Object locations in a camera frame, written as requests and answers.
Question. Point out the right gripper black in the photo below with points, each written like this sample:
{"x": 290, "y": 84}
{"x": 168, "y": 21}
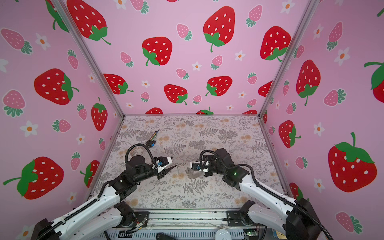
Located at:
{"x": 209, "y": 157}

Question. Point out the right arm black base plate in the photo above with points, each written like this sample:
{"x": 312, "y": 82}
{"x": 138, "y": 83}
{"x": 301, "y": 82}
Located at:
{"x": 238, "y": 219}

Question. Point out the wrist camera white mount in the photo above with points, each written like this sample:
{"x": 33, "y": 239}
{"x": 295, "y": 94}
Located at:
{"x": 163, "y": 163}
{"x": 196, "y": 166}

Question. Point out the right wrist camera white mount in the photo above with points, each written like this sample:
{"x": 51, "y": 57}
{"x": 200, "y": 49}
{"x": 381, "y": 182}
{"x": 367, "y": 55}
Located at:
{"x": 196, "y": 166}

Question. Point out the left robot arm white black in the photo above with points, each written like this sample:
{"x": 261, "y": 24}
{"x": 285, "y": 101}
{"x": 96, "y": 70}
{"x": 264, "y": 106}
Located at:
{"x": 107, "y": 209}

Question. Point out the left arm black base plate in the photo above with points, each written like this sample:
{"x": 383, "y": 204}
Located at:
{"x": 135, "y": 220}

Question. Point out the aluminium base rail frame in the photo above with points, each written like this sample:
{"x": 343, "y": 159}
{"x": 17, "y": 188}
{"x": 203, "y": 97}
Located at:
{"x": 185, "y": 224}

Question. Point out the white round puck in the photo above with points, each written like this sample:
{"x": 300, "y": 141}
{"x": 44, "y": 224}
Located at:
{"x": 222, "y": 234}

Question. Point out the black device at front edge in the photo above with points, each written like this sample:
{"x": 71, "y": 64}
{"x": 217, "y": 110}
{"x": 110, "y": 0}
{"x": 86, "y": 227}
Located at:
{"x": 162, "y": 236}

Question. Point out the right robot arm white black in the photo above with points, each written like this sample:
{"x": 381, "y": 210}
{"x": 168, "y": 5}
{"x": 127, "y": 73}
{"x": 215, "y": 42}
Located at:
{"x": 295, "y": 218}

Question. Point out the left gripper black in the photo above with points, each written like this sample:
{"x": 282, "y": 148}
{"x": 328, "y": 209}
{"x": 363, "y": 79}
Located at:
{"x": 162, "y": 175}

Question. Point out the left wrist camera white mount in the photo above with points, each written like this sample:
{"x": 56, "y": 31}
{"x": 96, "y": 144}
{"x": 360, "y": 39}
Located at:
{"x": 163, "y": 163}

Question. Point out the green circuit board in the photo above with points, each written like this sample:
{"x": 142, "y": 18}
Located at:
{"x": 251, "y": 235}

